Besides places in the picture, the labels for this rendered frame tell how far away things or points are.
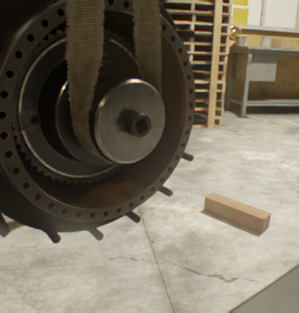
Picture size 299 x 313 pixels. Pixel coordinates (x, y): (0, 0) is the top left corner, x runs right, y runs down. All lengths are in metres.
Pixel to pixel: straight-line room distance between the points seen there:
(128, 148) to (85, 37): 0.18
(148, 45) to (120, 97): 0.11
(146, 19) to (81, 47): 0.12
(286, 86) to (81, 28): 5.97
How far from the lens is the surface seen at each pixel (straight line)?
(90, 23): 0.48
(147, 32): 0.54
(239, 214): 1.88
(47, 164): 0.61
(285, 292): 0.19
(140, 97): 0.50
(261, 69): 5.26
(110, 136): 0.48
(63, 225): 0.65
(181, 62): 0.63
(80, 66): 0.49
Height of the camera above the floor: 0.96
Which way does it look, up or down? 20 degrees down
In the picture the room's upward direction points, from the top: 1 degrees clockwise
